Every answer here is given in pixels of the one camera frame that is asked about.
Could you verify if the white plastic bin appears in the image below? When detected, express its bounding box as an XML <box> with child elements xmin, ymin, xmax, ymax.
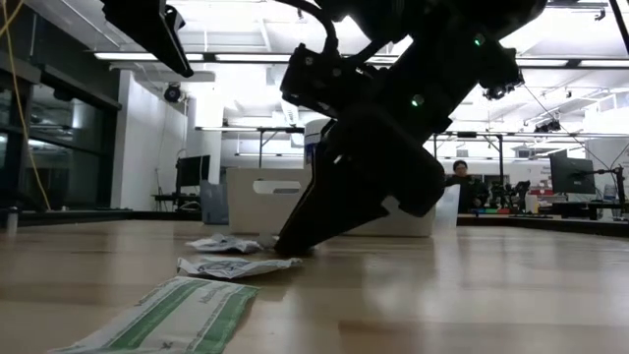
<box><xmin>225</xmin><ymin>167</ymin><xmax>315</xmax><ymax>236</ymax></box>

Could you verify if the green striped bandage wrapper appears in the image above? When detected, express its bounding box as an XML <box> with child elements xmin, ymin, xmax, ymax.
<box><xmin>46</xmin><ymin>275</ymin><xmax>260</xmax><ymax>354</ymax></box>

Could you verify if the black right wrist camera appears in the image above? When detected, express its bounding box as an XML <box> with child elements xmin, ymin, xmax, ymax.
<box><xmin>279</xmin><ymin>42</ymin><xmax>363</xmax><ymax>119</ymax></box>

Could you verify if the disinfecting wipes canister white lid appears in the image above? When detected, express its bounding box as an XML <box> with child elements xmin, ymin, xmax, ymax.
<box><xmin>304</xmin><ymin>117</ymin><xmax>331</xmax><ymax>166</ymax></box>

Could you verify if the clear plastic bin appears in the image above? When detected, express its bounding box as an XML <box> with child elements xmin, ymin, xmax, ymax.
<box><xmin>434</xmin><ymin>184</ymin><xmax>462</xmax><ymax>228</ymax></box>

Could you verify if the black computer monitor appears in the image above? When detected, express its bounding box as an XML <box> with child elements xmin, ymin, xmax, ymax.
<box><xmin>175</xmin><ymin>153</ymin><xmax>211</xmax><ymax>196</ymax></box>
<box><xmin>548</xmin><ymin>148</ymin><xmax>598</xmax><ymax>196</ymax></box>

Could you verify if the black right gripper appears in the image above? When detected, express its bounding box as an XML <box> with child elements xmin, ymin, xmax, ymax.
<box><xmin>273</xmin><ymin>102</ymin><xmax>453</xmax><ymax>258</ymax></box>

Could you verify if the small white cylinder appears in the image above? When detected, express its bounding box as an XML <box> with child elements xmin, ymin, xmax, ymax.
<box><xmin>5</xmin><ymin>206</ymin><xmax>20</xmax><ymax>237</ymax></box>

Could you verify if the yellow hanging cable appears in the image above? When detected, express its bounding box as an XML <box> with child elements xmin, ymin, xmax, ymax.
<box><xmin>0</xmin><ymin>0</ymin><xmax>53</xmax><ymax>211</ymax></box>

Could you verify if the grey plastic bin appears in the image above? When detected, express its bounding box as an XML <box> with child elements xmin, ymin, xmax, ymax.
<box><xmin>343</xmin><ymin>195</ymin><xmax>437</xmax><ymax>238</ymax></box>

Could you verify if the person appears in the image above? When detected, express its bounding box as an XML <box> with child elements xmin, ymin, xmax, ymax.
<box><xmin>444</xmin><ymin>159</ymin><xmax>490</xmax><ymax>215</ymax></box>

